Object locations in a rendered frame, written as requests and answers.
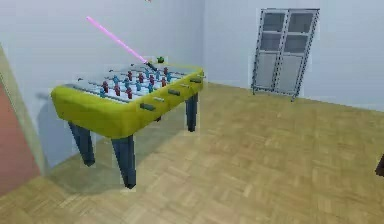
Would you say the yellow table football table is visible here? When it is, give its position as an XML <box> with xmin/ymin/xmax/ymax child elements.
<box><xmin>50</xmin><ymin>62</ymin><xmax>206</xmax><ymax>190</ymax></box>

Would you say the grey metal glass-door cabinet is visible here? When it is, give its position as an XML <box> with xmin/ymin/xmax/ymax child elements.
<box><xmin>250</xmin><ymin>7</ymin><xmax>321</xmax><ymax>102</ymax></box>

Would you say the red room door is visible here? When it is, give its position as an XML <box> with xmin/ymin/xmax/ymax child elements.
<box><xmin>0</xmin><ymin>79</ymin><xmax>42</xmax><ymax>198</ymax></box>

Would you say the dark brown furniture piece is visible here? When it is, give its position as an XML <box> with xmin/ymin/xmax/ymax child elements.
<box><xmin>374</xmin><ymin>153</ymin><xmax>384</xmax><ymax>178</ymax></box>

